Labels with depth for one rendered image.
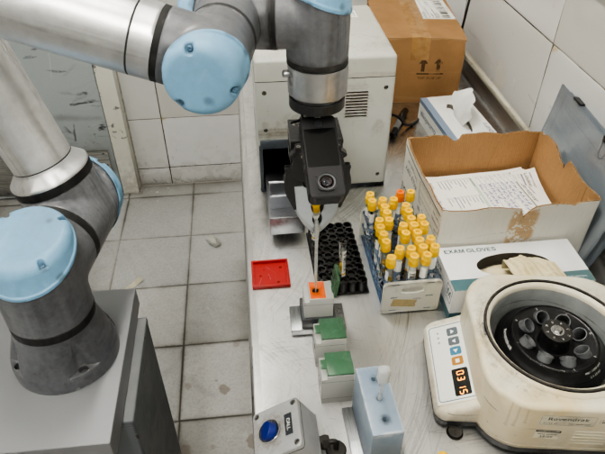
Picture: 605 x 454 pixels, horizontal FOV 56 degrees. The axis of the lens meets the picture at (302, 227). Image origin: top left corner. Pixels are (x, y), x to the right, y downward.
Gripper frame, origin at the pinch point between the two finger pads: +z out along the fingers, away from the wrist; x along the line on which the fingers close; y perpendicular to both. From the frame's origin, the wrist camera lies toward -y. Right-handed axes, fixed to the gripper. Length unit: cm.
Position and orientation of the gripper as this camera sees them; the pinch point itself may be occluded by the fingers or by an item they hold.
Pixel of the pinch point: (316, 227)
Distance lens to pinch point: 83.3
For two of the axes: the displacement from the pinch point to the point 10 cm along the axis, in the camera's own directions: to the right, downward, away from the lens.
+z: 0.0, 7.7, 6.4
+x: -10.0, 0.6, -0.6
